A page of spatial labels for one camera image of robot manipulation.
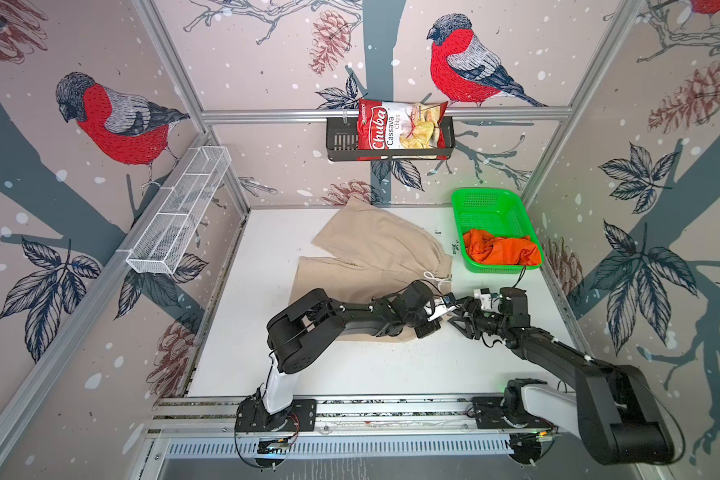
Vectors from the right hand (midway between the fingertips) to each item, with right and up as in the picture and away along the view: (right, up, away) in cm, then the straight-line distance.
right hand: (444, 316), depth 84 cm
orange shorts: (+16, +19, +12) cm, 28 cm away
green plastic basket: (+31, +32, +34) cm, 56 cm away
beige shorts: (-15, +16, +22) cm, 31 cm away
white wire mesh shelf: (-73, +21, -13) cm, 77 cm away
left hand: (-1, -1, 0) cm, 1 cm away
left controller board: (-45, -28, -13) cm, 55 cm away
